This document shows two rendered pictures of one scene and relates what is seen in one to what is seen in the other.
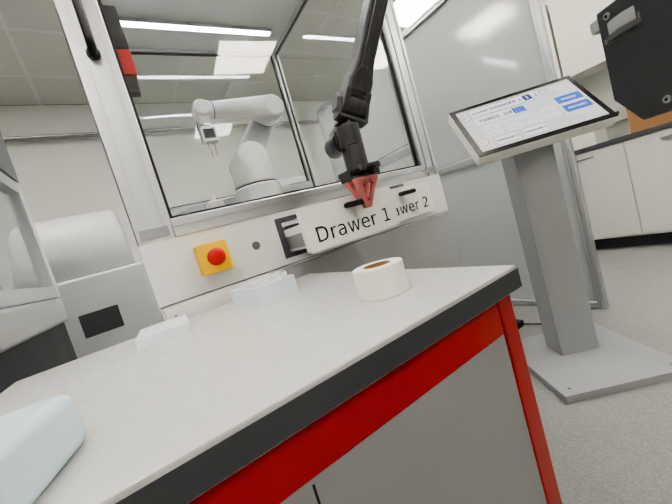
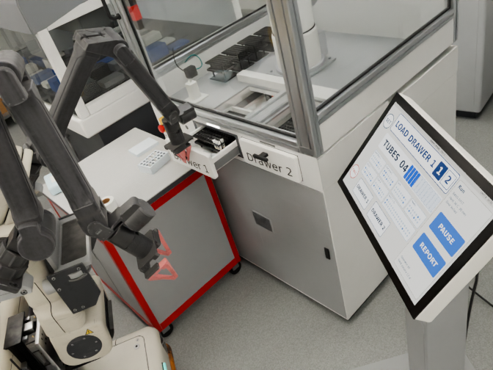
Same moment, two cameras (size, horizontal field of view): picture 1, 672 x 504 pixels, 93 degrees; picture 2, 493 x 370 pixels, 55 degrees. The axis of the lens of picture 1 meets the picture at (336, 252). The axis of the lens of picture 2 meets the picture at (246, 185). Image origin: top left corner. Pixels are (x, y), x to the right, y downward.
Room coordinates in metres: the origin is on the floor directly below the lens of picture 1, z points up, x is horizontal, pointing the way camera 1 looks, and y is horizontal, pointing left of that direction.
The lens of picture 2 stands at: (0.90, -1.71, 1.84)
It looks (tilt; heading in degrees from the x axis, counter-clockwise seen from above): 36 degrees down; 86
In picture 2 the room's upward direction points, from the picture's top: 17 degrees counter-clockwise
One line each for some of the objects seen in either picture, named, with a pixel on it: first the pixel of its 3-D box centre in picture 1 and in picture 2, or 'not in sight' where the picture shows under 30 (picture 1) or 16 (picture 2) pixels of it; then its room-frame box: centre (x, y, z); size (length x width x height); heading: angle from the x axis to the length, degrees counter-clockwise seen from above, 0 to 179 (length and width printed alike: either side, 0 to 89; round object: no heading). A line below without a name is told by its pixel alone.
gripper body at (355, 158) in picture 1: (355, 161); (176, 136); (0.80, -0.11, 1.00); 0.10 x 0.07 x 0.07; 30
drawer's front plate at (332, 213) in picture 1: (351, 217); (190, 157); (0.82, -0.06, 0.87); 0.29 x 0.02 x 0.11; 120
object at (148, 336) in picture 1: (164, 329); (143, 147); (0.60, 0.36, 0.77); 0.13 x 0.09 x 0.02; 28
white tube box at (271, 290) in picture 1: (263, 291); (154, 161); (0.64, 0.17, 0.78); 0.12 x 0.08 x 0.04; 42
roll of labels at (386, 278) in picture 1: (380, 278); (107, 204); (0.43, -0.05, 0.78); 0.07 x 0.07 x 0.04
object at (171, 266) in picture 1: (280, 240); (298, 87); (1.37, 0.22, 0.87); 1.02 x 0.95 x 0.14; 120
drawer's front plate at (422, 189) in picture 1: (401, 203); (269, 159); (1.10, -0.27, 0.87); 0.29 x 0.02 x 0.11; 120
